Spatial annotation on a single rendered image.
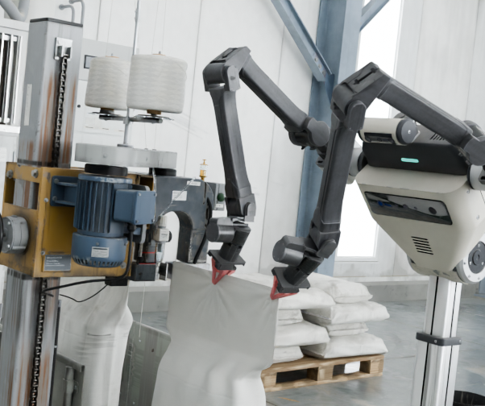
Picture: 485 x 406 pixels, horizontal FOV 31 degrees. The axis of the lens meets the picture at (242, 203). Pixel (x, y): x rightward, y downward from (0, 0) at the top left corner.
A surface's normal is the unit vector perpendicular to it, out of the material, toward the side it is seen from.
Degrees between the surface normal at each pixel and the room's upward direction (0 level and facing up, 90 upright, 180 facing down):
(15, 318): 90
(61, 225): 90
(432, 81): 90
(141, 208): 90
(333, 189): 118
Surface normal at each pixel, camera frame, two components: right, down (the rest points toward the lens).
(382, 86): 0.29, 0.54
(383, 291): 0.64, 0.11
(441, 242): -0.65, 0.61
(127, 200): -0.44, 0.00
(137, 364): -0.76, -0.04
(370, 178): -0.41, -0.79
